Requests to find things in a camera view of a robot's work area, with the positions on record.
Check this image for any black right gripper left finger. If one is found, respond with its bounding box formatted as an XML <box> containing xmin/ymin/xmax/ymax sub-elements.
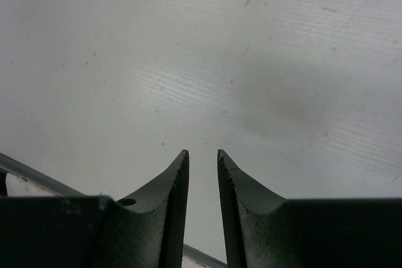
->
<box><xmin>1</xmin><ymin>150</ymin><xmax>189</xmax><ymax>267</ymax></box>

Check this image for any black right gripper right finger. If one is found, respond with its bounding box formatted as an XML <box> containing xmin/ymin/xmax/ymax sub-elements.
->
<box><xmin>217</xmin><ymin>150</ymin><xmax>401</xmax><ymax>267</ymax></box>

